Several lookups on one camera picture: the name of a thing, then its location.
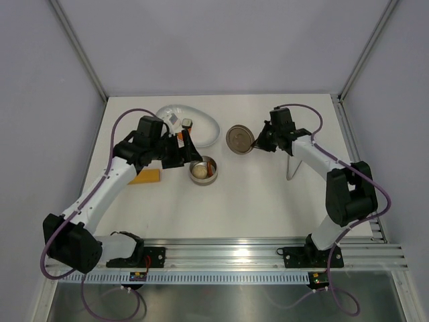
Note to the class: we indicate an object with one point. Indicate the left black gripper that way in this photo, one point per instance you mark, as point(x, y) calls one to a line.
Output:
point(185, 154)

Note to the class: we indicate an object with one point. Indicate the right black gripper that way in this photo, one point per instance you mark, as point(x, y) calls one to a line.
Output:
point(261, 143)

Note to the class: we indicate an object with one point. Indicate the metal tongs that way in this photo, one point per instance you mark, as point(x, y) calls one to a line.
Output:
point(292, 166)

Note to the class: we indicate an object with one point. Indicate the beige bun toy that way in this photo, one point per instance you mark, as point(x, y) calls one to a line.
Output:
point(199, 171)

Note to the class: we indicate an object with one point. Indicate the round metal lunch box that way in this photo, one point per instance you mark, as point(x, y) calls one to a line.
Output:
point(207, 181)

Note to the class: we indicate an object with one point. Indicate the orange sausage toy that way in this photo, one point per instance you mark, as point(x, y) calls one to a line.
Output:
point(210, 171)

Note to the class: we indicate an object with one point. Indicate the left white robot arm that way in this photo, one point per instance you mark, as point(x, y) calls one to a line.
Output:
point(69, 237)

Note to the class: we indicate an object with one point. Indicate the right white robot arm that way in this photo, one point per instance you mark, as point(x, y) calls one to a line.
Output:
point(350, 195)

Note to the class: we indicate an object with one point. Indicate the yellow wooden block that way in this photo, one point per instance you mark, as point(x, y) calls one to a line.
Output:
point(151, 175)

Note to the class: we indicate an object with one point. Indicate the sushi roll toy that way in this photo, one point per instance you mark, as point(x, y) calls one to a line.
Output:
point(186, 123)

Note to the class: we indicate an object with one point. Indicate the white oval plate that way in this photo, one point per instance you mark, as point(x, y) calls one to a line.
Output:
point(205, 130)

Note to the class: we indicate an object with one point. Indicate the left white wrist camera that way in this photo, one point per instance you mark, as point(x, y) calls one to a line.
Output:
point(173, 122)

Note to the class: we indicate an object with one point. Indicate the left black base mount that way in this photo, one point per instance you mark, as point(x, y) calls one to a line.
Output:
point(154, 257)

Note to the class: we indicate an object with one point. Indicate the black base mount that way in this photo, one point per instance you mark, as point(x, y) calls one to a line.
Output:
point(154, 257)
point(302, 257)

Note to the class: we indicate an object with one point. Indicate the right aluminium frame post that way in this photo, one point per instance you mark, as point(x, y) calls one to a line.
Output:
point(368, 48)

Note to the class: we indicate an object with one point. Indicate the aluminium frame post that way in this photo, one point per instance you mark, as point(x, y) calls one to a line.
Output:
point(368, 48)
point(77, 47)

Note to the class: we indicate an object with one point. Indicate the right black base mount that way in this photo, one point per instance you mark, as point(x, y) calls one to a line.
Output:
point(302, 257)

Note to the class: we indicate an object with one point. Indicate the aluminium front rail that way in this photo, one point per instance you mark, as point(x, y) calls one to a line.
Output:
point(261, 254)

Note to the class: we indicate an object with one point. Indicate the aluminium rail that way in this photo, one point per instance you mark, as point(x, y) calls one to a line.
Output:
point(357, 163)
point(261, 254)

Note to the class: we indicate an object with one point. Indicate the right side aluminium rail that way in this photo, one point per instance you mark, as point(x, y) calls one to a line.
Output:
point(357, 163)

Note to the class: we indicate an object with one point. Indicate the white slotted cable duct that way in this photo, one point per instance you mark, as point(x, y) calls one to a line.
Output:
point(158, 277)

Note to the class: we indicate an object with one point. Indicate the left aluminium frame post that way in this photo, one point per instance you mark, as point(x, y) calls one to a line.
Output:
point(77, 47)

